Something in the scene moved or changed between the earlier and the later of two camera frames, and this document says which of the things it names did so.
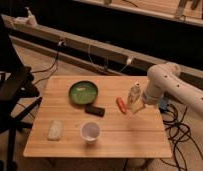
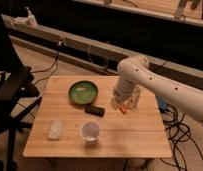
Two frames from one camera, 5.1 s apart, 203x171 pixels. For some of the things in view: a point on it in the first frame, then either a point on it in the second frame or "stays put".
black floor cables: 178,132 stays put
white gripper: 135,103 -> 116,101
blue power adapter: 163,104 stays put
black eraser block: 95,110 stays put
